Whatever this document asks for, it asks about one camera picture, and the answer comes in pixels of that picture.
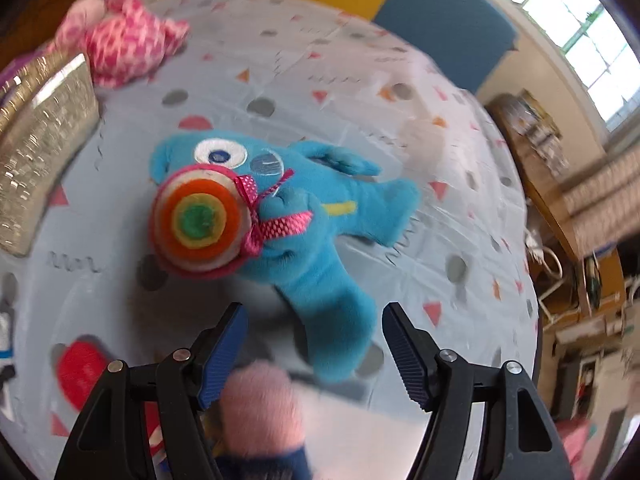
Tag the pink spotted plush toy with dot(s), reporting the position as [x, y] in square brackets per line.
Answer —
[125, 35]

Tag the pink dishcloth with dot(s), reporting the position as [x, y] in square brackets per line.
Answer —
[260, 410]

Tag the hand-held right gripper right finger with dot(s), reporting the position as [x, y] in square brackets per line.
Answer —
[405, 355]

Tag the red knit cloth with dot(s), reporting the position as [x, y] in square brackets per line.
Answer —
[82, 370]

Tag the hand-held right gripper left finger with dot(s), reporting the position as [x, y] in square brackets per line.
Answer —
[222, 355]

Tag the grey yellow blue chair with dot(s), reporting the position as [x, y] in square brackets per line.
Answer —
[450, 30]

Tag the patterned curtain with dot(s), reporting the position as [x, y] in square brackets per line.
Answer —
[600, 195]

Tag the window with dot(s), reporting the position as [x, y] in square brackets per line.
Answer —
[585, 20]

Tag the blue monster plush toy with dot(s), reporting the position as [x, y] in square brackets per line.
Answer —
[320, 240]

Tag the silver ornate tissue box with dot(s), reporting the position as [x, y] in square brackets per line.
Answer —
[45, 150]

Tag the wooden desk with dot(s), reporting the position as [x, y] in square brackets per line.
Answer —
[555, 210]

